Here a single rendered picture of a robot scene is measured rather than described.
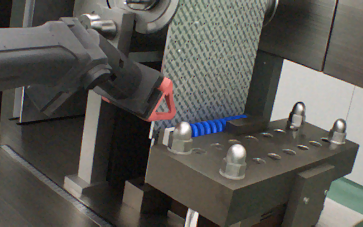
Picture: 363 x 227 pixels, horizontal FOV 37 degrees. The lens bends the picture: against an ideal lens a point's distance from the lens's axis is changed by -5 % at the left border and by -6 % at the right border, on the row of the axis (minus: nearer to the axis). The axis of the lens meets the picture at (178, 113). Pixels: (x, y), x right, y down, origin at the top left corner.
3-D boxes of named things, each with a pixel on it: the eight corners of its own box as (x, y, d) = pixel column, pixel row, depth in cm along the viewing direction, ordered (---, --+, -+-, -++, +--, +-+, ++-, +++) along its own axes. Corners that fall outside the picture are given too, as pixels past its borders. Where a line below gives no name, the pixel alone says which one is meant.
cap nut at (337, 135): (323, 139, 104) (329, 116, 102) (332, 136, 106) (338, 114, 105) (339, 145, 102) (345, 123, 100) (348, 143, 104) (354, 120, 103)
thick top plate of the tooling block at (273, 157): (144, 181, 88) (150, 145, 86) (287, 143, 116) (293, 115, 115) (223, 228, 78) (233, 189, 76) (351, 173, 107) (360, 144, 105)
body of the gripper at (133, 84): (144, 117, 81) (114, 95, 75) (98, 95, 87) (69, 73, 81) (167, 77, 82) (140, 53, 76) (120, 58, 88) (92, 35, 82)
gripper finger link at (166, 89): (172, 140, 87) (139, 115, 80) (140, 123, 91) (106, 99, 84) (195, 101, 88) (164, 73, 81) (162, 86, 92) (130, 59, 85)
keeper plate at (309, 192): (278, 233, 91) (296, 173, 88) (309, 217, 99) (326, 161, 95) (290, 239, 90) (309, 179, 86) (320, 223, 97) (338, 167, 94)
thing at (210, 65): (149, 137, 91) (169, 23, 86) (239, 120, 108) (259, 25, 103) (150, 139, 91) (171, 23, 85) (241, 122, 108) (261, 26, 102)
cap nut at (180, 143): (162, 147, 86) (167, 118, 85) (178, 143, 89) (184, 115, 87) (179, 156, 84) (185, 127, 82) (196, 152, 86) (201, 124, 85)
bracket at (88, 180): (62, 182, 97) (84, 6, 88) (90, 176, 102) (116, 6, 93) (79, 195, 94) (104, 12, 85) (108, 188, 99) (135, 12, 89)
